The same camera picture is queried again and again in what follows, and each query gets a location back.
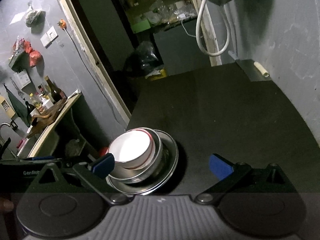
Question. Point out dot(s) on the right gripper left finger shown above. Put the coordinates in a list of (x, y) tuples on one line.
[(94, 175)]

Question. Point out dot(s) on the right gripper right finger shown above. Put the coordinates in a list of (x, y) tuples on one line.
[(233, 178)]

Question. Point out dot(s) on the deep steel bowl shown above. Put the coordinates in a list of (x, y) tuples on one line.
[(124, 175)]

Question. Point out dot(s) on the white ceramic bowl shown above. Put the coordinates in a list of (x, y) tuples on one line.
[(133, 150)]

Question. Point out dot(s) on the large steel plate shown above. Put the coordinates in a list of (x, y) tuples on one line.
[(161, 175)]

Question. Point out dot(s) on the person's hand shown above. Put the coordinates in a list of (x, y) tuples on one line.
[(6, 205)]

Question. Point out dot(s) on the wooden side shelf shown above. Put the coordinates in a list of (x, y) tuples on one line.
[(45, 126)]

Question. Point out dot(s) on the dark glass bottle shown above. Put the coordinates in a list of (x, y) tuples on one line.
[(57, 93)]

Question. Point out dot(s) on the cleaver knife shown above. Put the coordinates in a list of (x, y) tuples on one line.
[(248, 67)]

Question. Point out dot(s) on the yellow container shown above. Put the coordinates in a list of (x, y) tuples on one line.
[(156, 74)]

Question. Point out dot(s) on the red plastic bag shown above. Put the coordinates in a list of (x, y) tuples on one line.
[(23, 48)]

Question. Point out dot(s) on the black garbage bag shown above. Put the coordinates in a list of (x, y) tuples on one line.
[(142, 61)]

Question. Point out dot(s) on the dark cabinet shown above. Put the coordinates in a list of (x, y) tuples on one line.
[(178, 49)]

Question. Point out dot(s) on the green box on shelf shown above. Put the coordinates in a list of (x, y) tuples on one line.
[(141, 26)]

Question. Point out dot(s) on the cream rolled handle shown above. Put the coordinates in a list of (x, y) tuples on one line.
[(261, 69)]

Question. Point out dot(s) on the white wall switch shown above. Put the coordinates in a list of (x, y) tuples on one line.
[(49, 37)]

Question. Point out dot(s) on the orange wall plug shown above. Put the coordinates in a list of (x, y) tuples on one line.
[(62, 24)]

